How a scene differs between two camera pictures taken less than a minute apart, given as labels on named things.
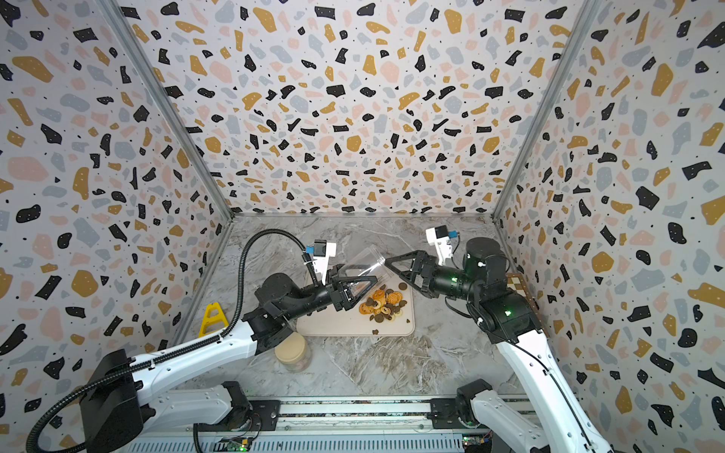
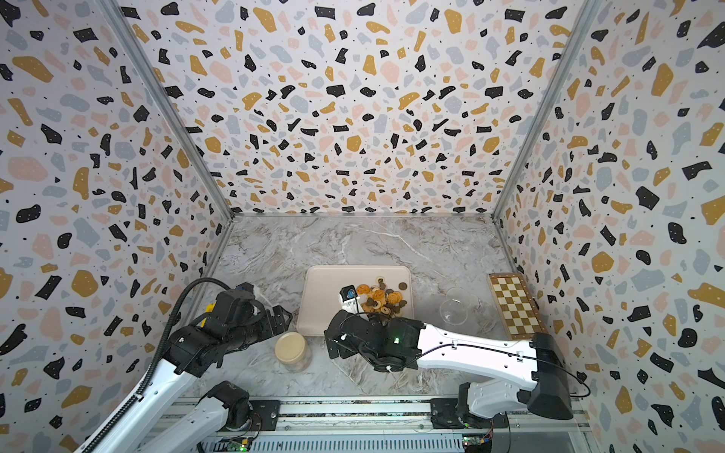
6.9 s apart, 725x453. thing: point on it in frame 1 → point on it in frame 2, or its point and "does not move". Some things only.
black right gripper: x=429 y=272 → x=329 y=341
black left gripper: x=334 y=293 → x=282 y=322
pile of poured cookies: x=384 y=304 does not move
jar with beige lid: x=293 y=354 does not move
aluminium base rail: x=364 y=426 does not move
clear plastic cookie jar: x=369 y=262 → x=454 y=310
